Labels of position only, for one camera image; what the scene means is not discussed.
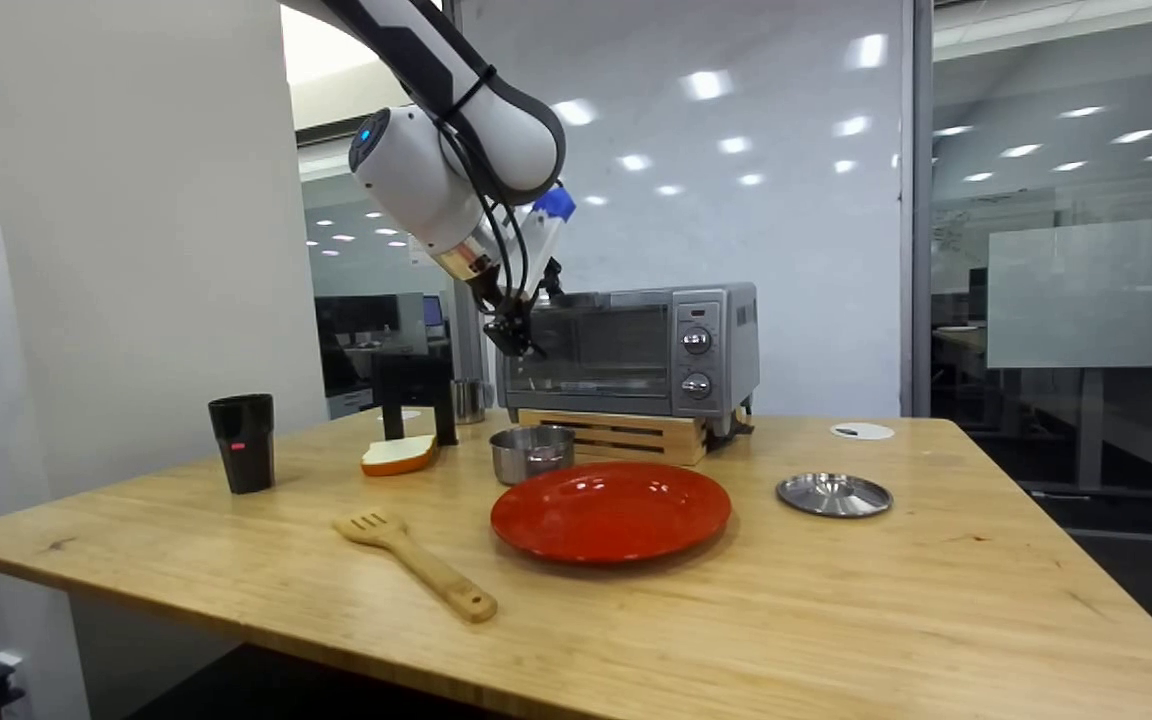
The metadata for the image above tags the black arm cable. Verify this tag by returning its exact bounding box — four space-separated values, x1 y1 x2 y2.
403 0 540 322

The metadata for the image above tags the slice of toast bread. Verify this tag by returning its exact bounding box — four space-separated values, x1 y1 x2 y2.
358 430 446 481

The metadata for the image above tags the white and blue wrist camera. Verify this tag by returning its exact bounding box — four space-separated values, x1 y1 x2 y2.
516 179 579 292

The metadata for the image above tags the silver toaster oven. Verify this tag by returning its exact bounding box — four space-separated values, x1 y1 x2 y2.
493 278 763 442

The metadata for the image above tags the black plastic cup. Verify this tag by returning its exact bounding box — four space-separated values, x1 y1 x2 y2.
206 389 282 499

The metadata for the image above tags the dark computer monitor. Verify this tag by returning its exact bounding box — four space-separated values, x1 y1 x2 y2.
312 287 456 402

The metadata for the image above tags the large white glossy board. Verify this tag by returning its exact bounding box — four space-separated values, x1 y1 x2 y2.
446 0 918 421

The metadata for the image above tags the small steel pot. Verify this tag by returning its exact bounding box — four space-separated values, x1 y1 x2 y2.
483 424 579 489

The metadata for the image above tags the rolling whiteboard on stand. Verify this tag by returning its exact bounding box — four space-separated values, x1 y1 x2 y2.
986 213 1152 493

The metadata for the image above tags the wooden slatted rack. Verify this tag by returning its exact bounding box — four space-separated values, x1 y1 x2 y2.
516 402 716 470

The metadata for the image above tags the red round plate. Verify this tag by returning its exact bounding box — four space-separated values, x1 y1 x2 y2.
487 460 738 570

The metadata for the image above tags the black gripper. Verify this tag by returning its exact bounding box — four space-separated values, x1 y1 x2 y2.
470 243 551 358

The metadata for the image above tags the glass oven door with handle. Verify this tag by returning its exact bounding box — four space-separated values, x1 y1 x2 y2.
499 294 682 411

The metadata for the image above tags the wooden slotted spatula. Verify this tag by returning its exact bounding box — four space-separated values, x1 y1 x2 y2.
328 503 503 628

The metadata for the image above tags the steel pot lid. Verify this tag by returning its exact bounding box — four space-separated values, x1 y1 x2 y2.
773 468 901 524

